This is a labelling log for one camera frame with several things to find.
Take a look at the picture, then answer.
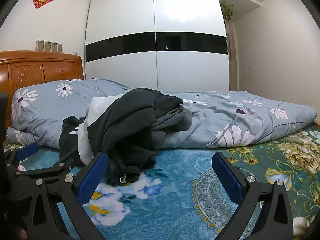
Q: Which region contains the black and white fleece jacket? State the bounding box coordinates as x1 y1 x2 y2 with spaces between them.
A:
59 88 183 184

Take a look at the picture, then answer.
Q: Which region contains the wooden headboard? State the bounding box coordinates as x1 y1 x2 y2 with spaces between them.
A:
0 50 84 128

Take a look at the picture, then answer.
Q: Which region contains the teal floral bed blanket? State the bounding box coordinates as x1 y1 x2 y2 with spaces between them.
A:
3 122 320 240

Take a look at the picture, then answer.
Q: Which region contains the dark grey garment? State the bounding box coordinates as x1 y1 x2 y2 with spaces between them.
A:
151 106 193 148

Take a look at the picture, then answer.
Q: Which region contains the blue floral duvet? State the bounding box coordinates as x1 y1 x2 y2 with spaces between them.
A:
7 78 317 148

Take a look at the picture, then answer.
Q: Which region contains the white black sliding wardrobe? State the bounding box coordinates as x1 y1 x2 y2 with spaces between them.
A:
85 0 229 92

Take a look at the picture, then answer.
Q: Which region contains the green hanging plant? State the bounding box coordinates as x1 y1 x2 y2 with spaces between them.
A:
219 0 238 21

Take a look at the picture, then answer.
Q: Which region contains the wall switch panel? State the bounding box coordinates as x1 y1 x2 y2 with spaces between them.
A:
35 40 63 53

